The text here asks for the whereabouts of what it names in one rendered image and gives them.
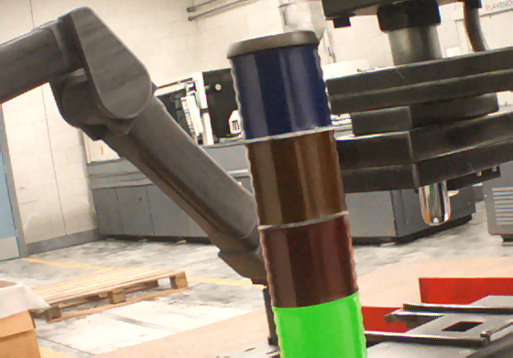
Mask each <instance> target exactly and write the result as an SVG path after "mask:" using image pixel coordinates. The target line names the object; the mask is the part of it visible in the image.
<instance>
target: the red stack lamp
mask: <svg viewBox="0 0 513 358"><path fill-rule="evenodd" d="M347 217H348V212H340V213H337V214H334V215H331V216H327V217H323V218H320V219H315V220H310V221H305V222H295V223H289V224H282V225H272V226H260V227H258V228H257V229H258V230H259V232H260V243H261V244H262V246H263V256H264V257H265V260H266V263H265V269H266V271H267V282H268V284H269V292H268V293H269V294H270V296H271V297H272V300H271V306H273V307H275V308H299V307H308V306H313V305H319V304H322V303H327V302H332V301H335V300H338V299H341V298H346V297H348V296H351V295H352V294H354V293H356V292H358V291H359V286H358V285H357V284H356V280H357V277H358V275H357V273H356V272H355V261H354V253H355V251H354V249H353V247H352V246H351V244H352V237H351V234H350V223H349V222H348V219H347Z"/></svg>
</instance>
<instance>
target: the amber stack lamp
mask: <svg viewBox="0 0 513 358"><path fill-rule="evenodd" d="M244 147H245V149H246V160H247V172H248V174H249V176H250V187H251V189H252V191H253V194H252V198H253V201H254V203H255V213H256V216H257V225H259V226H272V225H282V224H289V223H295V222H305V221H310V220H315V219H320V218H323V217H327V216H331V215H334V214H337V213H340V212H344V211H345V210H347V207H346V203H345V197H346V195H345V193H344V189H343V187H344V182H343V180H342V177H341V168H340V165H339V163H338V158H339V155H338V153H337V151H336V140H335V136H334V128H332V129H324V130H319V131H313V132H302V133H297V134H291V135H287V136H277V137H272V138H268V139H263V140H258V141H254V142H249V143H246V144H244Z"/></svg>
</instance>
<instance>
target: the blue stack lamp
mask: <svg viewBox="0 0 513 358"><path fill-rule="evenodd" d="M321 61H322V59H321V57H320V54H319V46H314V45H313V46H304V47H297V48H291V49H277V50H271V51H266V52H262V53H257V54H253V55H245V56H242V57H237V58H234V59H231V60H229V62H230V65H231V66H232V72H231V74H232V75H233V76H232V78H233V80H234V81H233V87H234V90H235V101H236V103H237V105H238V115H239V117H240V119H241V122H240V128H241V129H242V131H243V140H247V139H254V138H260V137H266V136H275V135H281V134H286V133H291V132H297V131H306V130H311V129H316V128H321V127H325V126H329V125H333V121H332V113H331V109H330V106H329V101H328V99H329V98H328V96H327V92H326V83H325V82H324V80H323V70H322V66H321Z"/></svg>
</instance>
